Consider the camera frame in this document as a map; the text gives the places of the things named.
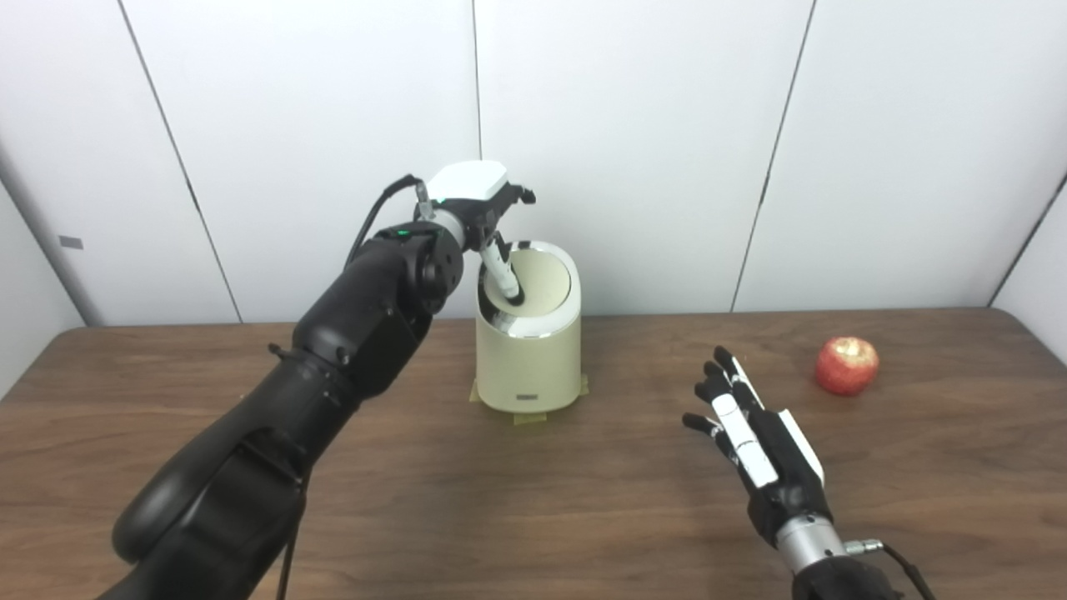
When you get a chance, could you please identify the red apple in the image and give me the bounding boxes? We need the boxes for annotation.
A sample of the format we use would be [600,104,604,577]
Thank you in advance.
[814,336,880,397]

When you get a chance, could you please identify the cream-colored bin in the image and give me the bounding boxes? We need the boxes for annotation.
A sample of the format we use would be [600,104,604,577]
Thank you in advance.
[473,240,583,414]

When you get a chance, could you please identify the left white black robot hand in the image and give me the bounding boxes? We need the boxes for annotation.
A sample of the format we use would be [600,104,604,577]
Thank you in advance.
[422,160,537,305]

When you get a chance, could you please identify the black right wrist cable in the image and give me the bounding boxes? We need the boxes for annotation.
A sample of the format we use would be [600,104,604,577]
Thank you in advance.
[844,539,939,600]

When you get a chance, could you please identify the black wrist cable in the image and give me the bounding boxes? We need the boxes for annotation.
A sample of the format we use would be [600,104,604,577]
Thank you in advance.
[343,173,431,268]
[844,539,939,600]

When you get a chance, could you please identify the cream round bin lid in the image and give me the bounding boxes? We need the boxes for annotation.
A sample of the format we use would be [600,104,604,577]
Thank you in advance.
[492,250,573,318]

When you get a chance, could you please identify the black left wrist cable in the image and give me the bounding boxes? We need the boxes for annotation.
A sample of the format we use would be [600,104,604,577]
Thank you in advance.
[343,173,431,268]

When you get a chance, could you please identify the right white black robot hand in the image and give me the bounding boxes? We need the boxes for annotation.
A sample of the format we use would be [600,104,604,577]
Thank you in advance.
[682,346,834,549]

